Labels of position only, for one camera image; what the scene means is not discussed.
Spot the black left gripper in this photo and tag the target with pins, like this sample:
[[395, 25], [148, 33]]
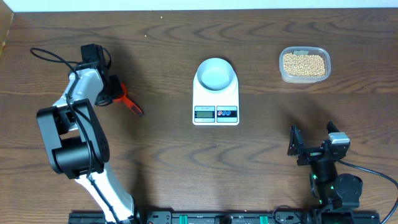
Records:
[[115, 92]]

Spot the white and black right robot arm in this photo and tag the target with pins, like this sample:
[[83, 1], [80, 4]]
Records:
[[335, 191]]

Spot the red plastic scoop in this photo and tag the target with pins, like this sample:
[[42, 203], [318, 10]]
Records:
[[123, 98]]

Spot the clear plastic container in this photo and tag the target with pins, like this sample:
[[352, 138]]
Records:
[[305, 51]]

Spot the white digital kitchen scale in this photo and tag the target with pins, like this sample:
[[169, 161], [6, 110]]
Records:
[[215, 108]]

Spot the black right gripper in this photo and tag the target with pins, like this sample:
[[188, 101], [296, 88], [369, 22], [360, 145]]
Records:
[[296, 145]]

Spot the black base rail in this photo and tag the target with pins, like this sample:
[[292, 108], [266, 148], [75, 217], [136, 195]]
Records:
[[281, 216]]

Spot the grey plastic bowl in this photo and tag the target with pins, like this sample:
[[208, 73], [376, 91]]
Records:
[[215, 74]]

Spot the yellow soybeans pile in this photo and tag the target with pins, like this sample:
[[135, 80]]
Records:
[[304, 65]]

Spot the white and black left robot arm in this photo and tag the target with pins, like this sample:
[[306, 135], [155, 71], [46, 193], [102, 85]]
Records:
[[77, 146]]

